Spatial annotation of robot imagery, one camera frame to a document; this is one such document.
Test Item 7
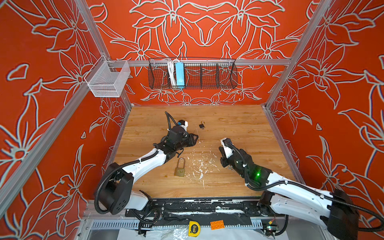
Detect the brass padlock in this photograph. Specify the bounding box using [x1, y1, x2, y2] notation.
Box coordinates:
[174, 158, 186, 177]

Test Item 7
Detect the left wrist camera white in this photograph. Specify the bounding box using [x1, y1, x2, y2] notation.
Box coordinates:
[178, 120, 189, 131]

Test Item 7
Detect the white cable bundle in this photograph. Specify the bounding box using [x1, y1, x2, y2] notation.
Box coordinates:
[166, 59, 177, 87]

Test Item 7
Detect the blue white box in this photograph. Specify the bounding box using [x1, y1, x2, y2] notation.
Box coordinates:
[175, 62, 185, 89]

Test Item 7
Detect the yellow tape measure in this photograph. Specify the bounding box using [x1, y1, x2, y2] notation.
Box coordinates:
[188, 221, 201, 238]

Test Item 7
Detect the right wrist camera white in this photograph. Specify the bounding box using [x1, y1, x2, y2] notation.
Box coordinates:
[221, 138, 234, 159]

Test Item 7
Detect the clear plastic bin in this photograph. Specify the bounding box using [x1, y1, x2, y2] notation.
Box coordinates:
[85, 60, 131, 98]

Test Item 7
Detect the small black padlock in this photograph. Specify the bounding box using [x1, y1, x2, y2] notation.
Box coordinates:
[199, 121, 206, 130]

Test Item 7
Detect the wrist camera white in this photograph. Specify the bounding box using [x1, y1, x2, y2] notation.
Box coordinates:
[221, 138, 234, 159]
[178, 120, 189, 131]

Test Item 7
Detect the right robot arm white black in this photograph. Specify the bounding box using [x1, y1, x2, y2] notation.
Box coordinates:
[219, 138, 384, 240]

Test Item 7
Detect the orange lego brick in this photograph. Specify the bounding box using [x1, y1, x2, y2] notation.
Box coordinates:
[210, 220, 225, 230]

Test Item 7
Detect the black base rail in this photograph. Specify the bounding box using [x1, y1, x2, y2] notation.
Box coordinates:
[135, 197, 285, 229]

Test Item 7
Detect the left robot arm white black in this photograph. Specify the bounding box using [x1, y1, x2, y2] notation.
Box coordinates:
[94, 112, 199, 215]

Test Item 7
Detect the black wire basket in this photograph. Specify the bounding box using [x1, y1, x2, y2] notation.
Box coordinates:
[148, 57, 239, 90]

